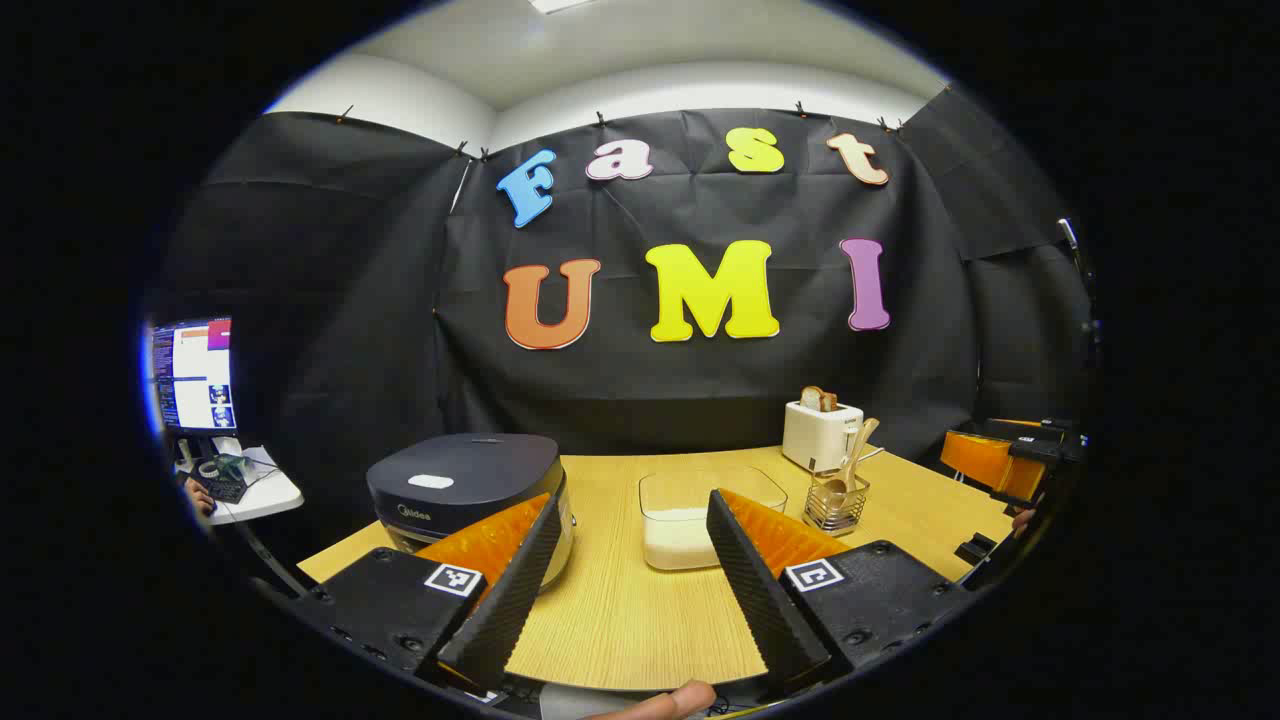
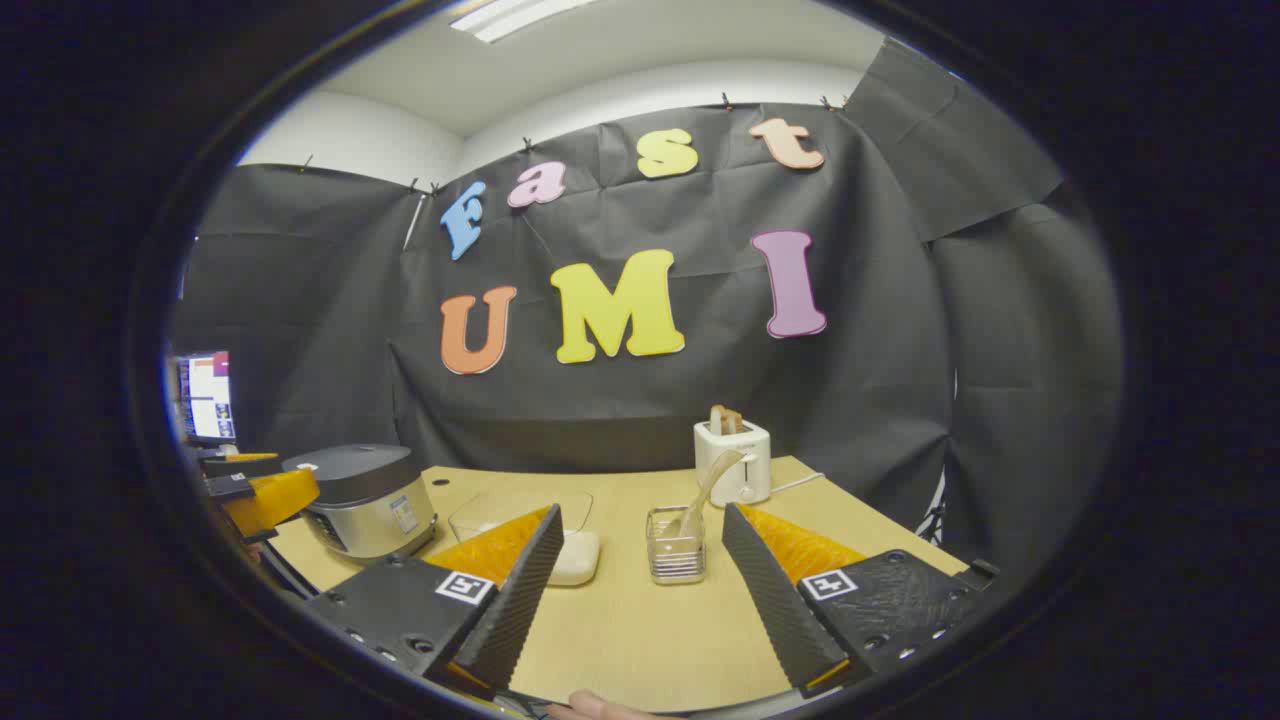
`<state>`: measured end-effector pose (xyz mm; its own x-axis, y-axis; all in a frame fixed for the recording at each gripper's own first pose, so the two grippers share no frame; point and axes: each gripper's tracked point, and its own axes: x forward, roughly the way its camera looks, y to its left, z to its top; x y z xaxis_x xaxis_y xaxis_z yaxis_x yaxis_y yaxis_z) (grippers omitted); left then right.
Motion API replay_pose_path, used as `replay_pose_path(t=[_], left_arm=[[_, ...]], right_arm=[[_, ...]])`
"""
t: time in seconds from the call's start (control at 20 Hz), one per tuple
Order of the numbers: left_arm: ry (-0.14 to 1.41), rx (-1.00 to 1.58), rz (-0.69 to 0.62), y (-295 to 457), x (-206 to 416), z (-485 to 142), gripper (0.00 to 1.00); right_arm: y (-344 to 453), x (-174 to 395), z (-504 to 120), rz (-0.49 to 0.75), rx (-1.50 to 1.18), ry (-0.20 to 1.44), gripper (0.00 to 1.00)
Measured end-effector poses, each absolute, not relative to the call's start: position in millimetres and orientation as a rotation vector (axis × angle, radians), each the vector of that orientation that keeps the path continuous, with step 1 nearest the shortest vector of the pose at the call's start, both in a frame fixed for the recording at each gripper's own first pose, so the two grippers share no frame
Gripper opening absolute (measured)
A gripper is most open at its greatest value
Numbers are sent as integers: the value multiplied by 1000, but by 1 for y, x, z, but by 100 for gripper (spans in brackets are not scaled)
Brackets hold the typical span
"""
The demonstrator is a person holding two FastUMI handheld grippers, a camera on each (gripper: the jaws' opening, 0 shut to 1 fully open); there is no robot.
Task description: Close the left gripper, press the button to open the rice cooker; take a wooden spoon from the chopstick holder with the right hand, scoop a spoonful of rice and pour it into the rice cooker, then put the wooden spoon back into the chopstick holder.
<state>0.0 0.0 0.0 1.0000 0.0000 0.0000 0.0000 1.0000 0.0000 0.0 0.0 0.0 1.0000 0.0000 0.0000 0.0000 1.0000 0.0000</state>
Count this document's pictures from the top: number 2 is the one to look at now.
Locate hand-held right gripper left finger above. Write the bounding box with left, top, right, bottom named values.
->
left=305, top=503, right=564, bottom=701

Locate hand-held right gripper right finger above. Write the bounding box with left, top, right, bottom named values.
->
left=722, top=502, right=1001, bottom=699

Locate silver black rice cooker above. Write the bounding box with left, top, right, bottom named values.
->
left=283, top=444, right=439, bottom=559

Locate clear wire chopstick holder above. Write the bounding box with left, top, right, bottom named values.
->
left=645, top=505, right=708, bottom=586

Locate wooden spoon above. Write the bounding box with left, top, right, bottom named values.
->
left=668, top=449, right=747, bottom=541

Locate computer monitor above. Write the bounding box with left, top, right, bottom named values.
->
left=175, top=350, right=238, bottom=446

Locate clear plastic container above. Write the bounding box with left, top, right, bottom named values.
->
left=448, top=488, right=601, bottom=588

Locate white toaster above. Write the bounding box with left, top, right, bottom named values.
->
left=693, top=418, right=773, bottom=508

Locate black backdrop cloth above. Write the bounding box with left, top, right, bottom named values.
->
left=170, top=40, right=1126, bottom=591

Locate ceiling light panel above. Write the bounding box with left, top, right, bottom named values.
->
left=450, top=0, right=596, bottom=44

